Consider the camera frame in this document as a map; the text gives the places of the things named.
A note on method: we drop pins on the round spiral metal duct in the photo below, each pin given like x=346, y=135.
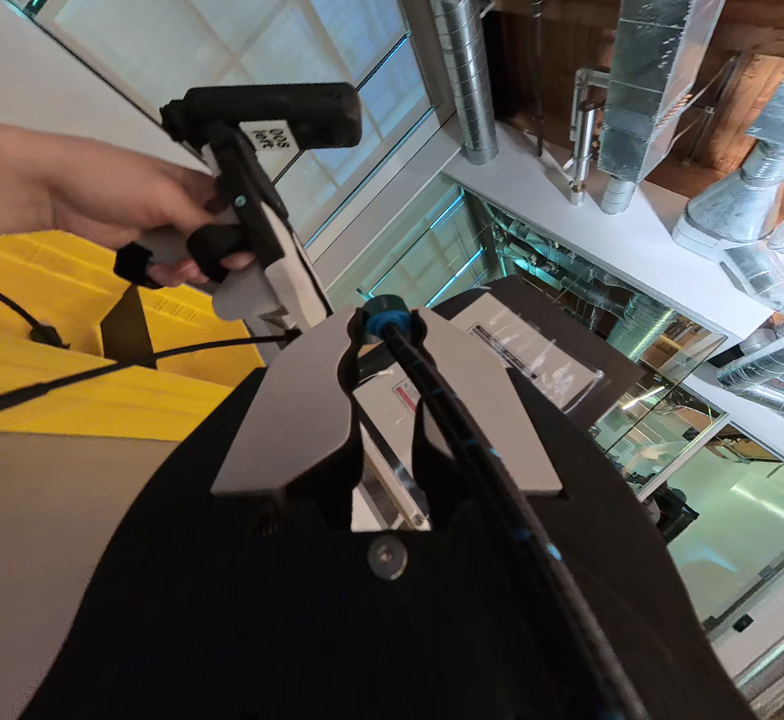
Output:
x=468, y=77

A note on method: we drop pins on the black device with white labels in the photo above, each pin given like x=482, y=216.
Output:
x=612, y=364

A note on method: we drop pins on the conical metal duct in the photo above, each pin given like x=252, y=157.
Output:
x=735, y=211

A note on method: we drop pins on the rectangular metal duct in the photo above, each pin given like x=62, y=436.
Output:
x=661, y=46

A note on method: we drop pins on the shiny metal pipe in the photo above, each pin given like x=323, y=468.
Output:
x=585, y=138

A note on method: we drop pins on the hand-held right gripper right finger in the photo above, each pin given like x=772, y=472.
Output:
x=520, y=438

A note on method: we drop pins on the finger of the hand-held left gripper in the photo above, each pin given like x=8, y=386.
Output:
x=303, y=285

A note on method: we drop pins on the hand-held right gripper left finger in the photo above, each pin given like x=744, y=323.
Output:
x=294, y=413

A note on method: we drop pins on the person's left hand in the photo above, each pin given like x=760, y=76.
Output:
x=92, y=193

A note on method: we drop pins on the large paned window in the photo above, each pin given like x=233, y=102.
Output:
x=214, y=34

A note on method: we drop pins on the yellow plastic bin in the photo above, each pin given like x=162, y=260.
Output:
x=55, y=377

